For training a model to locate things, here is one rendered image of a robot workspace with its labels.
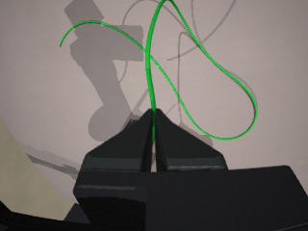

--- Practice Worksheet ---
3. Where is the green cable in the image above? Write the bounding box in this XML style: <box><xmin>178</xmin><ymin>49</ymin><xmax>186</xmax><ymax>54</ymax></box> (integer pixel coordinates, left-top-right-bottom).
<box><xmin>60</xmin><ymin>0</ymin><xmax>257</xmax><ymax>144</ymax></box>

